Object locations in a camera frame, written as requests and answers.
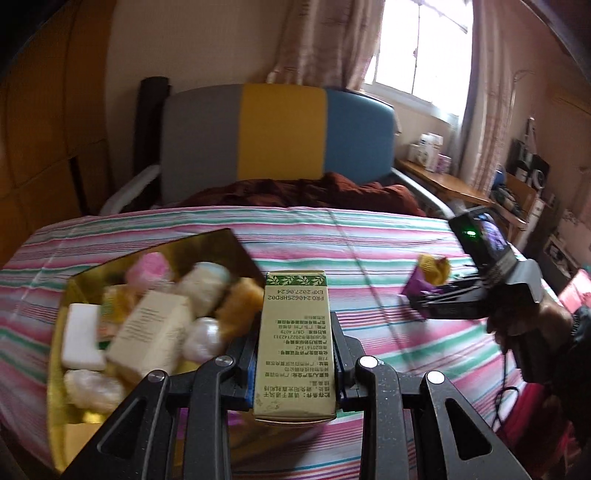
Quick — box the purple packet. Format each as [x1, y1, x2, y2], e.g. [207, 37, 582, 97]
[402, 265, 438, 319]

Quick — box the clear plastic bundle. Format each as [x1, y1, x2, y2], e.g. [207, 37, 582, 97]
[63, 370, 125, 414]

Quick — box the beige medicine box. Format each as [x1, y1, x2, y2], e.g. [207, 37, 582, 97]
[106, 291, 194, 384]

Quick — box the white foam block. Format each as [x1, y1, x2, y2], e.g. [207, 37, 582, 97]
[61, 303, 106, 371]

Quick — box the white ball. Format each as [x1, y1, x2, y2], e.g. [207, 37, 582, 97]
[182, 317, 225, 364]

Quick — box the brown sponge piece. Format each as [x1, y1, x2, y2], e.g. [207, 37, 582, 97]
[214, 277, 264, 343]

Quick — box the beige bundle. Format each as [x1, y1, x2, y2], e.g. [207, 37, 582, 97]
[174, 262, 230, 318]

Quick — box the pink hair roller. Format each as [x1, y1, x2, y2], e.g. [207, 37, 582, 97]
[125, 252, 173, 294]

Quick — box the yellow plush toy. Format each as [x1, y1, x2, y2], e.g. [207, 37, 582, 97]
[417, 254, 451, 286]

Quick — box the yellow sponge block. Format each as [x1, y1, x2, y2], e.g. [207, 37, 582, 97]
[64, 423, 102, 466]

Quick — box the person's right hand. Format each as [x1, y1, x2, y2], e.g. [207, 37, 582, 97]
[487, 293, 574, 368]

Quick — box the cluttered wooden shelf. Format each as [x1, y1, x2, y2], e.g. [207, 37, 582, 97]
[490, 117, 555, 256]

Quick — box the striped pink green bedsheet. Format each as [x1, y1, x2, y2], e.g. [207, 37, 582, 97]
[1, 207, 523, 463]

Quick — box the wooden side table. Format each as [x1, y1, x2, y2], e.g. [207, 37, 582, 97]
[394, 160, 493, 207]

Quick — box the gold metal tray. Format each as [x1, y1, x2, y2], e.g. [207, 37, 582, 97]
[47, 228, 264, 472]

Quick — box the white product box on table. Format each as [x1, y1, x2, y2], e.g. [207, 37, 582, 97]
[408, 132, 451, 174]

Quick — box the dark red blanket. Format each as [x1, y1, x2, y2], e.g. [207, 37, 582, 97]
[178, 172, 425, 217]

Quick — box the black rolled mat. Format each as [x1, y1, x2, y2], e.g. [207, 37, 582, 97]
[132, 76, 171, 176]

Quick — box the pink patterned curtain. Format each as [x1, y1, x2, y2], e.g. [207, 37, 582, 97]
[266, 0, 385, 91]

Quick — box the wooden wardrobe panel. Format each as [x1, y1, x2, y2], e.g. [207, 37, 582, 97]
[1, 1, 115, 262]

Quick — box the white bed rail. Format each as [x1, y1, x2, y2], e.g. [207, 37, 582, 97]
[99, 165, 160, 216]

